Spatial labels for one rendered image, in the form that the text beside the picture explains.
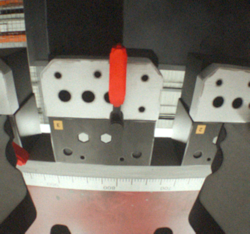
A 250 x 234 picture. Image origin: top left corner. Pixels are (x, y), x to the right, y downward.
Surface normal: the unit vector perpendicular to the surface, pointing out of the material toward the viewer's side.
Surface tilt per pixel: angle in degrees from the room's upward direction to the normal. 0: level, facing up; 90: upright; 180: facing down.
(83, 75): 90
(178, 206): 90
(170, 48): 90
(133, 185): 90
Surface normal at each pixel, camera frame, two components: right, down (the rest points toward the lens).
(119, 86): 0.01, 0.47
